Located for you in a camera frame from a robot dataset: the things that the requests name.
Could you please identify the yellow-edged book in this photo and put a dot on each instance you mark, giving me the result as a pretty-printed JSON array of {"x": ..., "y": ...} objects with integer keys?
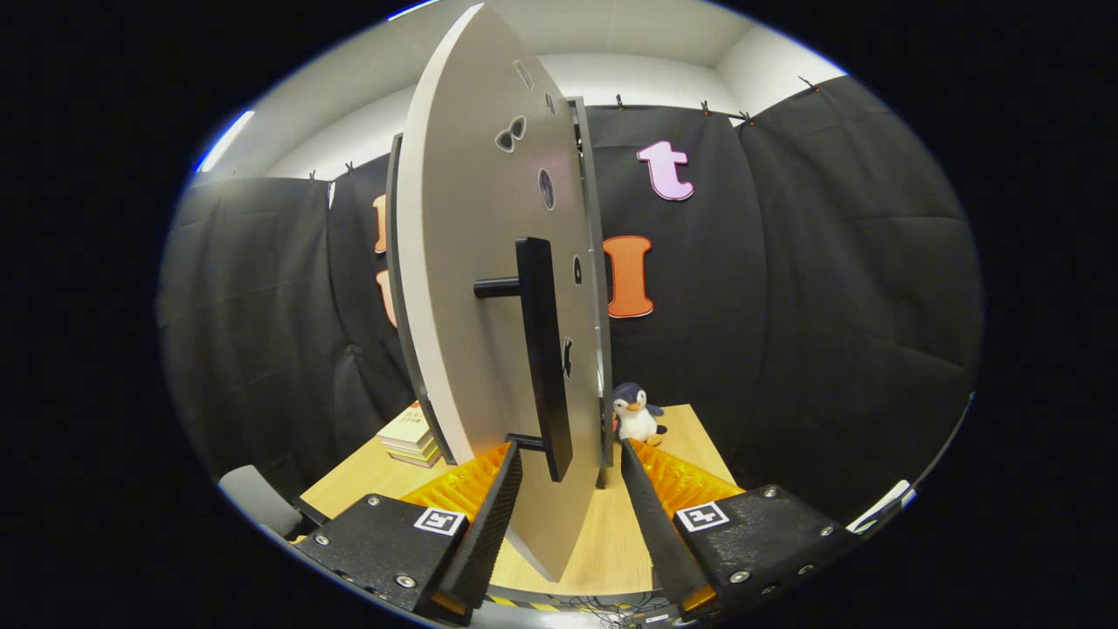
[{"x": 419, "y": 456}]

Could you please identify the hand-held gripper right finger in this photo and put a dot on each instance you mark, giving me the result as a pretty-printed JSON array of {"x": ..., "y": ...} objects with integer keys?
[{"x": 655, "y": 524}]

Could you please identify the black backdrop cloth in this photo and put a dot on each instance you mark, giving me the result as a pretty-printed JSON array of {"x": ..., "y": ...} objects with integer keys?
[{"x": 786, "y": 306}]

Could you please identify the grey shoe cabinet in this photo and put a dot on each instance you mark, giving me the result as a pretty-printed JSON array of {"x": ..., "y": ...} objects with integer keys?
[{"x": 592, "y": 192}]

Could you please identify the penguin plush toy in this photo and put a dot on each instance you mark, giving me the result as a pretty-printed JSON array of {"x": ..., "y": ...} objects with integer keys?
[{"x": 636, "y": 419}]

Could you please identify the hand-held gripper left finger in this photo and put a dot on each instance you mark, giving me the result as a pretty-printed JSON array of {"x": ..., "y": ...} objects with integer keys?
[{"x": 489, "y": 524}]

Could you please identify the white shoe cabinet door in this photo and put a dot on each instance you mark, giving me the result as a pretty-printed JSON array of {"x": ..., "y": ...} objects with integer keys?
[{"x": 472, "y": 306}]

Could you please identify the beige cover book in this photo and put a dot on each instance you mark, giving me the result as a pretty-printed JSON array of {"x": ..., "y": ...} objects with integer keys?
[{"x": 406, "y": 428}]

